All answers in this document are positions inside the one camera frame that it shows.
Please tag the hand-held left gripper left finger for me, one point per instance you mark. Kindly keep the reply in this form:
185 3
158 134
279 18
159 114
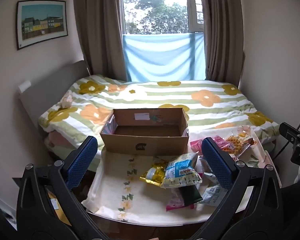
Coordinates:
82 161

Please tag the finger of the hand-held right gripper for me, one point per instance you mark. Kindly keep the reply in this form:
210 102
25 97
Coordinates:
288 128

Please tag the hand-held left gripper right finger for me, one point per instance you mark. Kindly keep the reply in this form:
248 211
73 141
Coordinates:
216 165

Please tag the pink striped snack packet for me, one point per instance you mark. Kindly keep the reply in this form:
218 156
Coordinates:
220 141

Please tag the pink snack bag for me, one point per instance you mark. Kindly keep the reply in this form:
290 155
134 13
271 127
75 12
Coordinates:
197 145

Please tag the white printed snack bag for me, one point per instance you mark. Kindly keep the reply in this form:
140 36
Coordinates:
212 193

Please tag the blue and white snack bag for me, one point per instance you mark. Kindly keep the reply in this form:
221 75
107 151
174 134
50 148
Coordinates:
181 171

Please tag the dark green snack packet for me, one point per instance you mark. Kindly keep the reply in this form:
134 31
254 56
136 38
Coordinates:
189 195

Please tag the gold snack packet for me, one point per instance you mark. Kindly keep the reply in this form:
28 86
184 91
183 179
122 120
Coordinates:
152 175

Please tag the cardboard box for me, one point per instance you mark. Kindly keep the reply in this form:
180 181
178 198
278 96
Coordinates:
145 145

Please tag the waffle snack packet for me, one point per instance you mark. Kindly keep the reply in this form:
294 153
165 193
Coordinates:
236 141

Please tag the pink bedding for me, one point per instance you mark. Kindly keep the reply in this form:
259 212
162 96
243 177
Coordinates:
56 141

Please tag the cream floral tablecloth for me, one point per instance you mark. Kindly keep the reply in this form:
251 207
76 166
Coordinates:
110 180

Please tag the white packet with pink edge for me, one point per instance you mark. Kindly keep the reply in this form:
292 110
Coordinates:
176 200

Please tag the small tissue pack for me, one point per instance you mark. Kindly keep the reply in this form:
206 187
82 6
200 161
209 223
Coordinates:
66 101

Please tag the grey bed headboard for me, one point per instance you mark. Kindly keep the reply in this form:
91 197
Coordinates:
40 95

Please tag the floral striped bed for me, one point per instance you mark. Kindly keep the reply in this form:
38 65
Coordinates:
165 95

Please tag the brown curtain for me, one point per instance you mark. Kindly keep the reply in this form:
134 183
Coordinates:
100 30
222 30

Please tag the light blue cloth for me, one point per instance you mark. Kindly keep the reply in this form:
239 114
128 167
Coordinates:
162 55

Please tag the framed picture of houses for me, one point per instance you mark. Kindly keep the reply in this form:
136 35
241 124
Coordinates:
42 22

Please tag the window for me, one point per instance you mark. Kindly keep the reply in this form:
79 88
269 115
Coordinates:
155 5

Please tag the white wall socket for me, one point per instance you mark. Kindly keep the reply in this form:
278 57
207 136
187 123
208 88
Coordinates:
24 85

